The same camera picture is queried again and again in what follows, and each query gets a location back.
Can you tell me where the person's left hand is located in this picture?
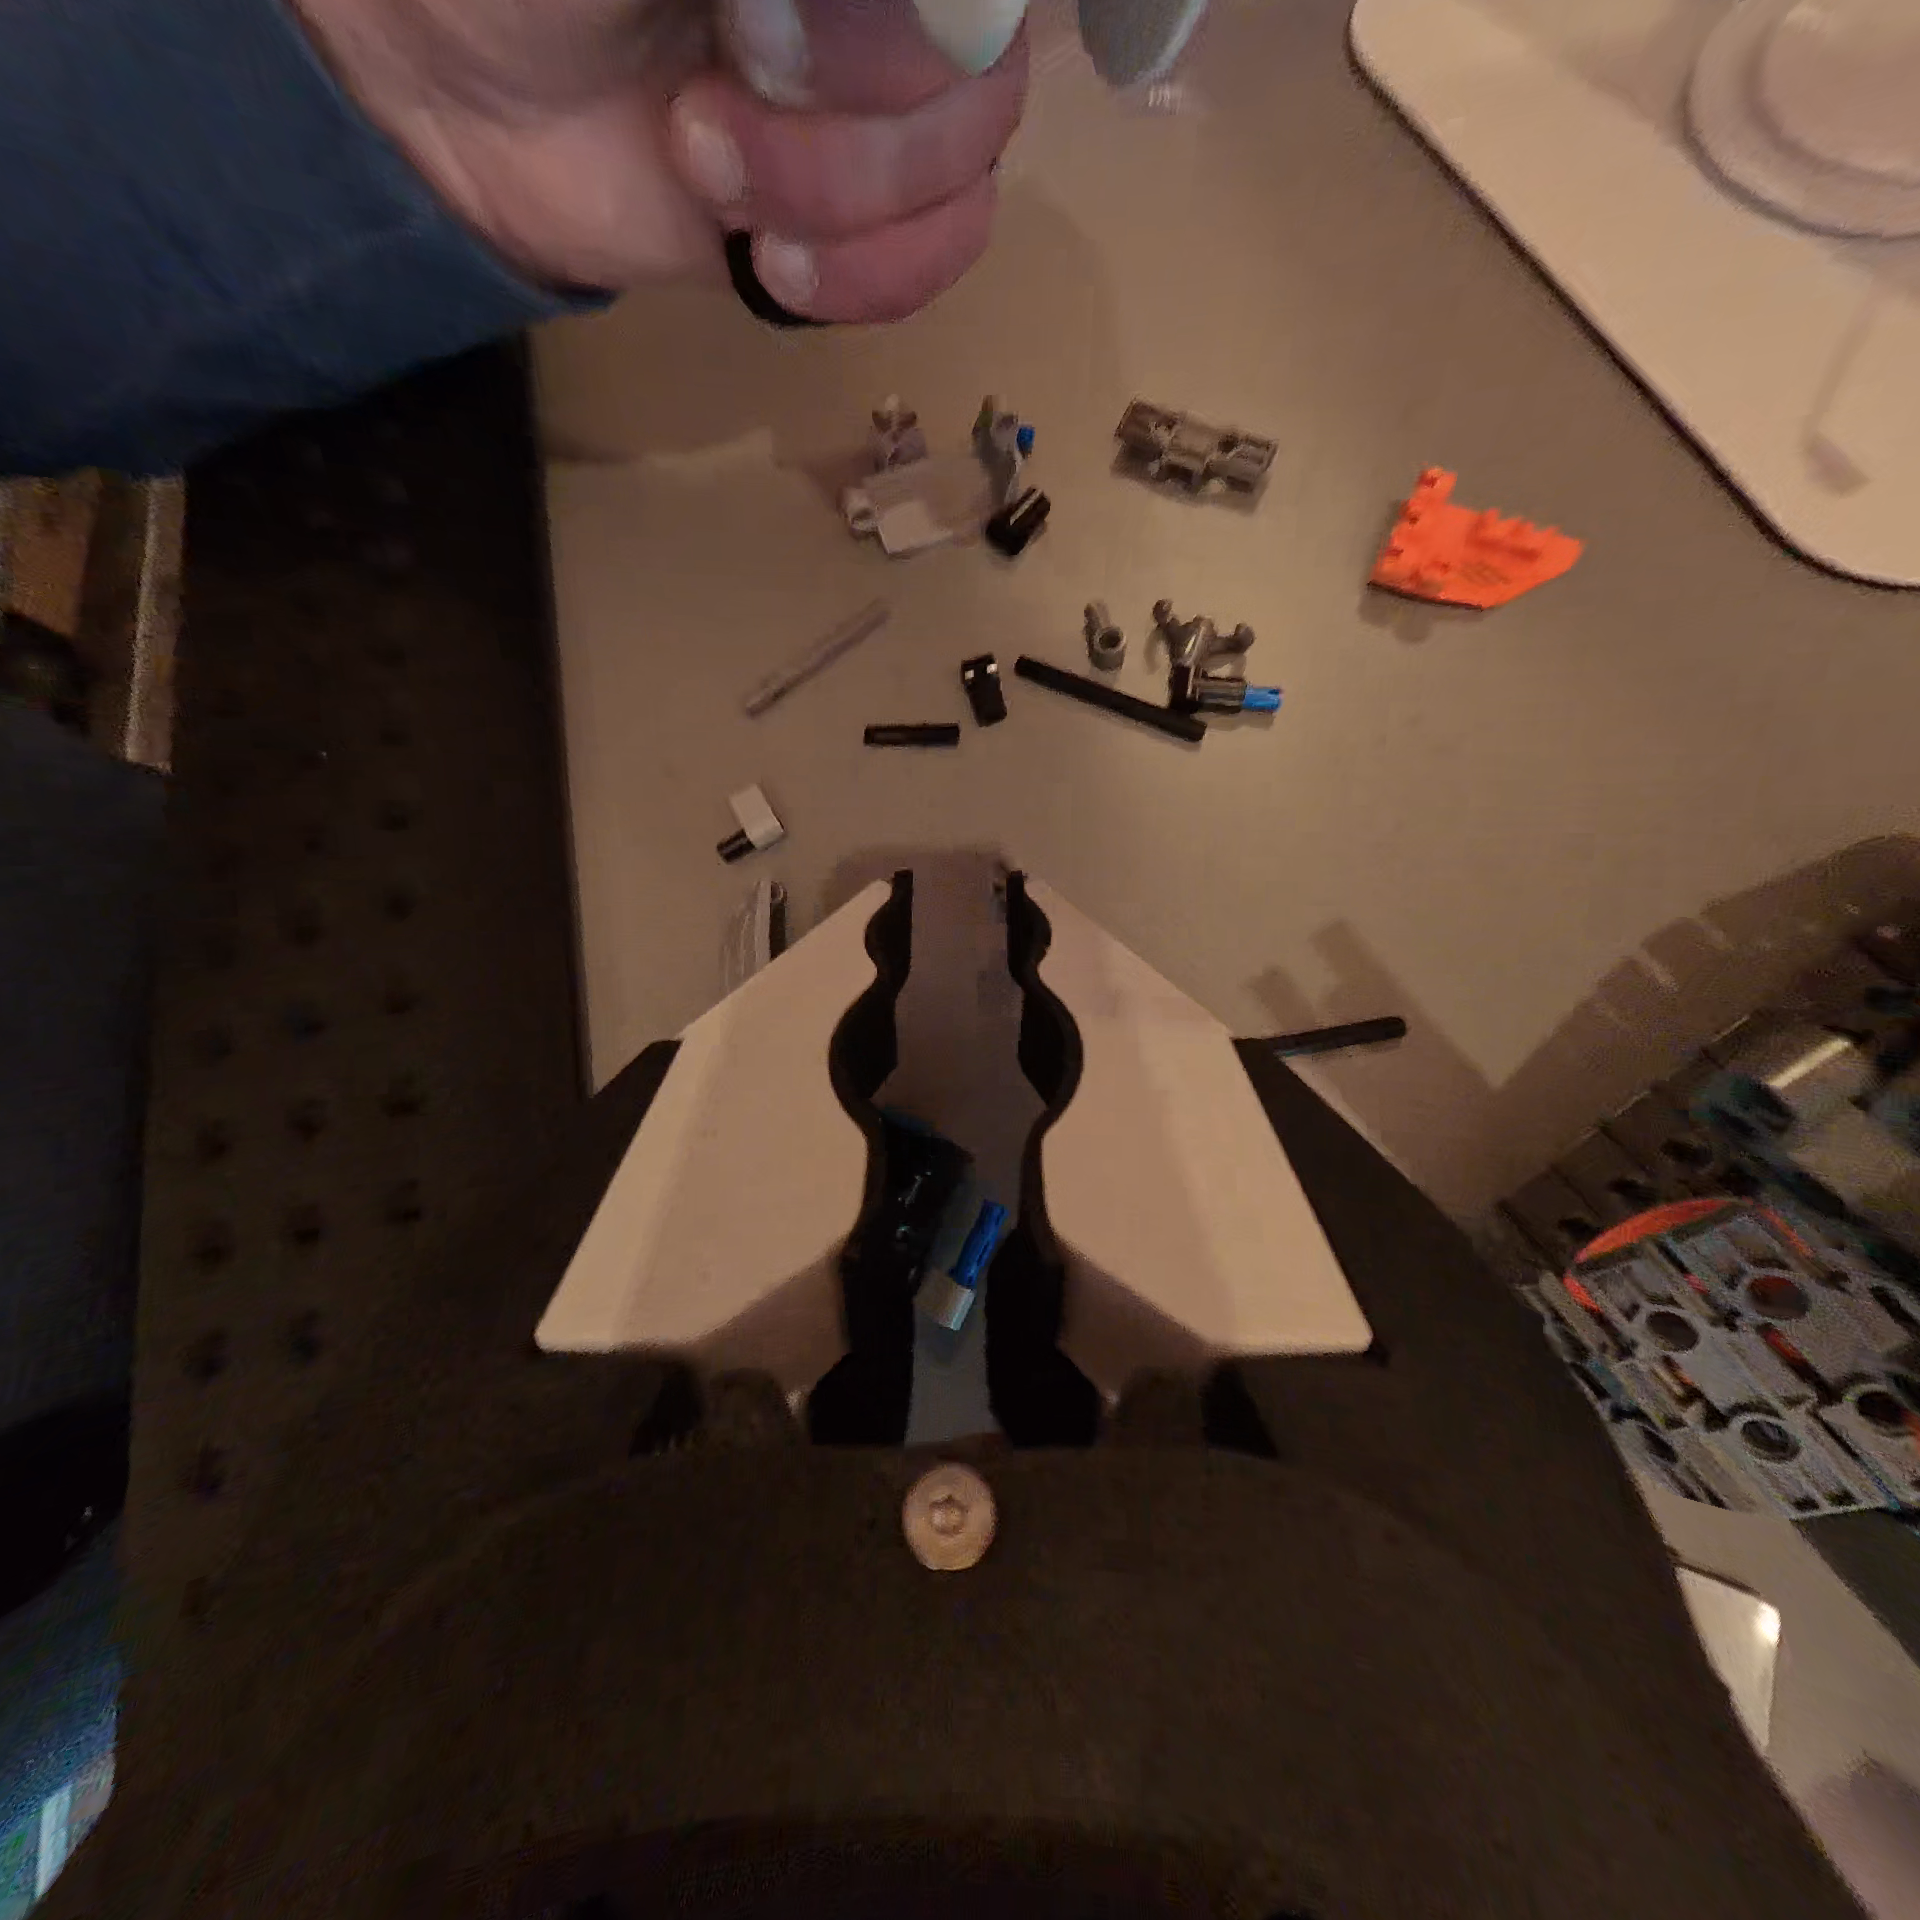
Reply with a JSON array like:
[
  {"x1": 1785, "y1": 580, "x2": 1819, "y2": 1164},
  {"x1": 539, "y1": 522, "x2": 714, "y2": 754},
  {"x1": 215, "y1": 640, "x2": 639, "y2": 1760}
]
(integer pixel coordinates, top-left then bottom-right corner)
[{"x1": 292, "y1": 0, "x2": 1038, "y2": 329}]

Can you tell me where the grey orange tracked toy robot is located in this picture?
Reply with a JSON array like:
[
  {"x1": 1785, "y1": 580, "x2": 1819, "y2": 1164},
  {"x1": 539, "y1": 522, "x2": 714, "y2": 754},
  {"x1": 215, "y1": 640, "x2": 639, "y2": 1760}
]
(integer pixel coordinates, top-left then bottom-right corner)
[{"x1": 1487, "y1": 838, "x2": 1920, "y2": 1518}]

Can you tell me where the person's left forearm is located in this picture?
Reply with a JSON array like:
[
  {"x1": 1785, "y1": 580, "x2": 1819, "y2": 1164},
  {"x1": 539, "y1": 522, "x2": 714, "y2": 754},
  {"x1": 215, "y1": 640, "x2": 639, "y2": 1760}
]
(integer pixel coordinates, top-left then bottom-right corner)
[{"x1": 0, "y1": 0, "x2": 618, "y2": 479}]

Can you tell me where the white book stand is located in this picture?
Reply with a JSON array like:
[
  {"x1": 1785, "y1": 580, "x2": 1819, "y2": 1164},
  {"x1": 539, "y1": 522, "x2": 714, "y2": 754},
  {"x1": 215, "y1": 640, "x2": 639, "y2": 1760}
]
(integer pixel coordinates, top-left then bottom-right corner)
[{"x1": 1346, "y1": 0, "x2": 1920, "y2": 590}]

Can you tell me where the grey grooved curved panel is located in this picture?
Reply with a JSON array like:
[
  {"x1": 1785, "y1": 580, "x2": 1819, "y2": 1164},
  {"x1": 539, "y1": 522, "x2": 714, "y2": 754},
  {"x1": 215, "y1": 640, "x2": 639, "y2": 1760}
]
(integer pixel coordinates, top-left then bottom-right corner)
[{"x1": 720, "y1": 877, "x2": 792, "y2": 992}]

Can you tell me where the flat grey panel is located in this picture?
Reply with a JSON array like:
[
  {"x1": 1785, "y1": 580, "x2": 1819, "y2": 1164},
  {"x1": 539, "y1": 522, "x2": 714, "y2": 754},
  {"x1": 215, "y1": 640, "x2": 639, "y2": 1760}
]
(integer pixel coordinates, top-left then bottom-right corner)
[{"x1": 839, "y1": 398, "x2": 1047, "y2": 560}]

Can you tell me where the grey H-shaped connector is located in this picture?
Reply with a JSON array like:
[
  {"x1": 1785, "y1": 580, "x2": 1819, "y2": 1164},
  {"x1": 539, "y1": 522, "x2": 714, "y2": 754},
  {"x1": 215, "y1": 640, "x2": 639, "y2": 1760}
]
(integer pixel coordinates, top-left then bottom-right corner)
[{"x1": 1114, "y1": 400, "x2": 1281, "y2": 495}]

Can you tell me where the dark grey axle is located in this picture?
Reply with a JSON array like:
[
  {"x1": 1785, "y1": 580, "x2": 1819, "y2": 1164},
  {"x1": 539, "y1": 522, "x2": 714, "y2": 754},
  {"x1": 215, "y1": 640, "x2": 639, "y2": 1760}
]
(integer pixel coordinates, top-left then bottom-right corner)
[{"x1": 744, "y1": 598, "x2": 892, "y2": 717}]

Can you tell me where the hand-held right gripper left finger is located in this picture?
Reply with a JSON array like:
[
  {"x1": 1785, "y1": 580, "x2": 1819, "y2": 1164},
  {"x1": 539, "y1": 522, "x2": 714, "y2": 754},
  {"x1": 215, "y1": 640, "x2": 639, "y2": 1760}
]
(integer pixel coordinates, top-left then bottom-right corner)
[{"x1": 535, "y1": 873, "x2": 914, "y2": 1444}]

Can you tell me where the orange wedge brick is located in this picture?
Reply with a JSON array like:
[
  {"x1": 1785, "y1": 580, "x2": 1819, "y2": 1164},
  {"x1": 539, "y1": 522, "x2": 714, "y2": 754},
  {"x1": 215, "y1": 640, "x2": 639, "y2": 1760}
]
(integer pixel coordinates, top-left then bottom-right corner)
[{"x1": 1364, "y1": 468, "x2": 1584, "y2": 613}]

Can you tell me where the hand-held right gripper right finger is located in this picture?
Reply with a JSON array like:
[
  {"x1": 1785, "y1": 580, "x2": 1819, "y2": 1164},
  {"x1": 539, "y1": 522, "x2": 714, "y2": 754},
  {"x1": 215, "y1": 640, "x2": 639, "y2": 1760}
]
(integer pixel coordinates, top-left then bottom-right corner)
[{"x1": 987, "y1": 870, "x2": 1377, "y2": 1444}]

